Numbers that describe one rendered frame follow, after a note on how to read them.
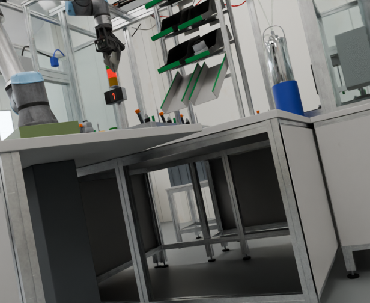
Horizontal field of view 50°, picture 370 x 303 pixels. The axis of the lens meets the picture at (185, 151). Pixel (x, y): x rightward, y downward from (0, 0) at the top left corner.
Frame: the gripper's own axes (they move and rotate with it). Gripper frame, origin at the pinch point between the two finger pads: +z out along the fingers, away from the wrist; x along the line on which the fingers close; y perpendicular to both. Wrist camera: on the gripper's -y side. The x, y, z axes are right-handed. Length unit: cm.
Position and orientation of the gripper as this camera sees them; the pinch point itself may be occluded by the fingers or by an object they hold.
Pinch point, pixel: (115, 70)
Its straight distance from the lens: 191.4
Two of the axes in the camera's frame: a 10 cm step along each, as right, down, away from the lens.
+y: -4.4, 0.3, -9.0
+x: 8.7, -2.1, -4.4
